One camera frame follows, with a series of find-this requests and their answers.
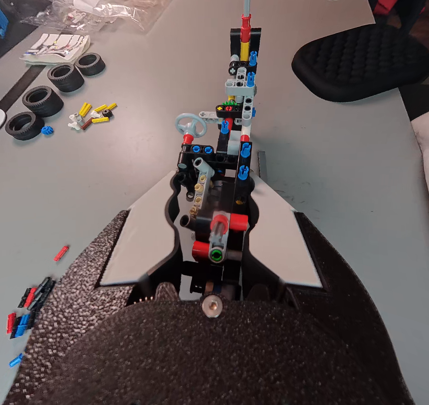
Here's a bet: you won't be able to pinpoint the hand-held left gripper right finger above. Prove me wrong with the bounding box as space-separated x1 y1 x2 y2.
249 150 328 290

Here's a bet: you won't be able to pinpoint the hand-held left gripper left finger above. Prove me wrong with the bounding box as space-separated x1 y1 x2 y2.
99 170 184 285

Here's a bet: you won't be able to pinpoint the toy brick car chassis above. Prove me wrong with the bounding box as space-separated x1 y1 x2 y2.
174 0 263 300

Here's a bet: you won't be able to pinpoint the grey desk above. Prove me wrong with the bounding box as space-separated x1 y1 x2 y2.
0 0 429 375

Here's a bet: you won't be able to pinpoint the pile of small connector pins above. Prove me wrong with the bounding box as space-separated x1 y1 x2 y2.
7 276 57 340

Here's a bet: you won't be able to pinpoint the black toy tyre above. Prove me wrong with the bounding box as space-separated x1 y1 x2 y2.
5 111 45 141
75 52 106 76
47 63 85 93
22 86 64 117

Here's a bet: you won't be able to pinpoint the white cloth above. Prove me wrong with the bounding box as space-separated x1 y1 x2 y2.
410 114 429 152

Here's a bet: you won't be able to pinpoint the shiny sticker sheet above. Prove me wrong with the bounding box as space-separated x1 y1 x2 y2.
19 34 91 65

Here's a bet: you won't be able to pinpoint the clear plastic bags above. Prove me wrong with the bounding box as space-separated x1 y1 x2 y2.
20 0 183 32

